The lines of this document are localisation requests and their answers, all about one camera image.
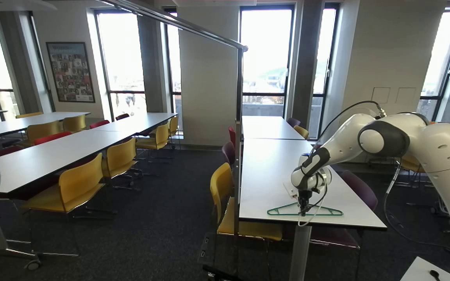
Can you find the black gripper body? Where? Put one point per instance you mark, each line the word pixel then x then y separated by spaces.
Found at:
pixel 306 198

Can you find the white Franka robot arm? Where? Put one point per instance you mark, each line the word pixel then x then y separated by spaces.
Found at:
pixel 434 151

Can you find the white rectangular table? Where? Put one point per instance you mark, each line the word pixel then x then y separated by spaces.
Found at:
pixel 266 127
pixel 273 173

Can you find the red upholstered chair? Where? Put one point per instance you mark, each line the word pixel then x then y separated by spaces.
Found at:
pixel 54 138
pixel 234 137
pixel 7 151
pixel 99 124

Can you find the small white table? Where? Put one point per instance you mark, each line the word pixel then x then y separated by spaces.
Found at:
pixel 418 271

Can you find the small black object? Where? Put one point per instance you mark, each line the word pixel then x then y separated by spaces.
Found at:
pixel 435 276

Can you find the dark upholstered chair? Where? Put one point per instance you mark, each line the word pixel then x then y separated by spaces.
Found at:
pixel 123 116

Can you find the long white table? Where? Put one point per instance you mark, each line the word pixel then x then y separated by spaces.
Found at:
pixel 23 124
pixel 54 154

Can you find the silver metal clothes rail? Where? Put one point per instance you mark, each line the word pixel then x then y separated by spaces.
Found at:
pixel 195 27

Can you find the framed colourful wall picture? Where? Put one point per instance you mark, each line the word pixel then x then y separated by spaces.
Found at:
pixel 71 73

